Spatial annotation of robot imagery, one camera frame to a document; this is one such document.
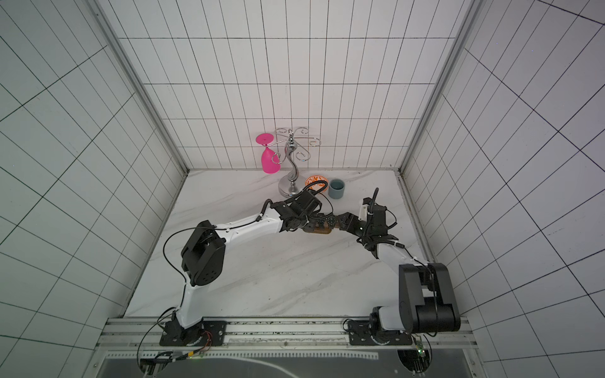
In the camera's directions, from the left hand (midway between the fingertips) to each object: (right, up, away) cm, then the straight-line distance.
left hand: (305, 222), depth 91 cm
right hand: (+16, +3, +1) cm, 16 cm away
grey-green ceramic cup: (+14, +14, +12) cm, 23 cm away
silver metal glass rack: (-6, +15, +19) cm, 25 cm away
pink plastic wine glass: (-15, +25, +10) cm, 31 cm away
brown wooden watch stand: (+8, -4, +4) cm, 10 cm away
